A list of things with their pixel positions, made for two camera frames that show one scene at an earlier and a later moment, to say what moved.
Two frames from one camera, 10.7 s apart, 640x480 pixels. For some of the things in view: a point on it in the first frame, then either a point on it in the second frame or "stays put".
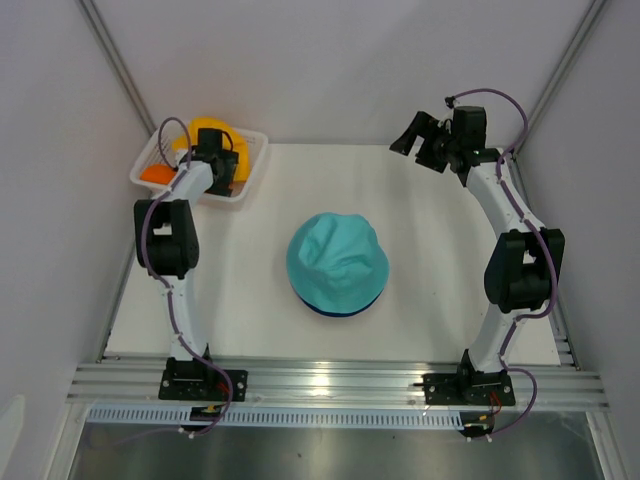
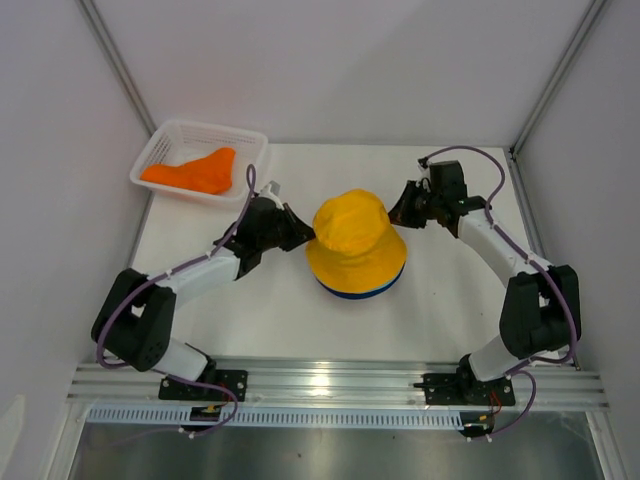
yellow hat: x=236 y=137 -> x=355 y=248
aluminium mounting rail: x=555 y=386 stays put
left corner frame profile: x=90 y=11 stays put
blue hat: x=341 y=314 -> x=362 y=295
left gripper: x=230 y=162 -> x=299 y=233
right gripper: x=421 y=125 -> x=401 y=214
